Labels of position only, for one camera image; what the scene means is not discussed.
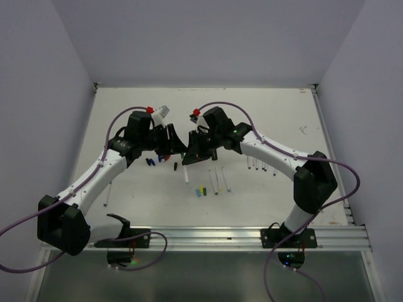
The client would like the yellow marker pen body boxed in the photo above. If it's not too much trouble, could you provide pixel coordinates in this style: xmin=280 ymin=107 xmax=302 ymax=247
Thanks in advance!
xmin=215 ymin=166 xmax=222 ymax=192

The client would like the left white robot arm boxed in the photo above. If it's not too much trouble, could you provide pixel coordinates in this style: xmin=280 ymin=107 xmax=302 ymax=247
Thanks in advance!
xmin=37 ymin=106 xmax=186 ymax=256

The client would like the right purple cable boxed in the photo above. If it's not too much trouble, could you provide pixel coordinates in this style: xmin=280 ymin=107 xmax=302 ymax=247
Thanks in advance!
xmin=198 ymin=101 xmax=361 ymax=302

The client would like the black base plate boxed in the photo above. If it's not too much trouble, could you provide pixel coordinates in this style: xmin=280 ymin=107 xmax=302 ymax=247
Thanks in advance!
xmin=94 ymin=228 xmax=151 ymax=249
xmin=260 ymin=223 xmax=318 ymax=249

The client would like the light blue capped pen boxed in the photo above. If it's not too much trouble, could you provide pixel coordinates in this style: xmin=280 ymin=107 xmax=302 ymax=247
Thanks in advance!
xmin=221 ymin=167 xmax=232 ymax=193

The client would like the purple cable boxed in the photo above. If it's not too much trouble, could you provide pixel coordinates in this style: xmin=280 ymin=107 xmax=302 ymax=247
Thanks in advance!
xmin=0 ymin=106 xmax=168 ymax=273
xmin=198 ymin=101 xmax=361 ymax=302

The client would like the teal capped pen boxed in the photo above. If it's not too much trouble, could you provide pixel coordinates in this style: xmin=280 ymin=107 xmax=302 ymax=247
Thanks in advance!
xmin=183 ymin=166 xmax=189 ymax=184

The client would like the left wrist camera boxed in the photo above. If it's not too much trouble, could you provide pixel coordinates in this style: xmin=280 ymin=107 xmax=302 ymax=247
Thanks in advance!
xmin=152 ymin=105 xmax=169 ymax=126

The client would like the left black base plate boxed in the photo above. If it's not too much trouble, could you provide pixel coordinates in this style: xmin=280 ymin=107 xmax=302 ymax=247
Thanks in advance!
xmin=94 ymin=228 xmax=151 ymax=249

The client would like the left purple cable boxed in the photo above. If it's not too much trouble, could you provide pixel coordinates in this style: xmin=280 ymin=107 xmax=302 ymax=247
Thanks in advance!
xmin=0 ymin=106 xmax=168 ymax=273

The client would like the aluminium mounting rail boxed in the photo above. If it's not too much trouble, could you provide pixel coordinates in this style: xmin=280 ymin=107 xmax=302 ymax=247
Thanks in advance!
xmin=88 ymin=223 xmax=374 ymax=252

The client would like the black orange highlighter body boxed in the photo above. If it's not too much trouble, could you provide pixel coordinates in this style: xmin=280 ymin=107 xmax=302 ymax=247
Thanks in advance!
xmin=212 ymin=150 xmax=218 ymax=161

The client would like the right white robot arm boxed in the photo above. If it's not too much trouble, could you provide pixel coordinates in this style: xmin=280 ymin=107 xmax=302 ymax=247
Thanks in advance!
xmin=183 ymin=106 xmax=338 ymax=247

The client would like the green marker pen body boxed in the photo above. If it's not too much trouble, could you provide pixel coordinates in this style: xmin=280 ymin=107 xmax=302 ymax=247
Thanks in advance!
xmin=208 ymin=170 xmax=219 ymax=195

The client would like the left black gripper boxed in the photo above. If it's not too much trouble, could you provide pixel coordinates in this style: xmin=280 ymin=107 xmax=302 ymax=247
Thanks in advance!
xmin=139 ymin=123 xmax=187 ymax=156

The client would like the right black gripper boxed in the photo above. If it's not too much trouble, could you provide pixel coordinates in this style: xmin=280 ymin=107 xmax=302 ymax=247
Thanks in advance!
xmin=183 ymin=128 xmax=222 ymax=164

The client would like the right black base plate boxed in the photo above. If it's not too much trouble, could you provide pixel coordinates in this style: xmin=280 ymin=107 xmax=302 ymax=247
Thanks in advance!
xmin=260 ymin=223 xmax=318 ymax=249

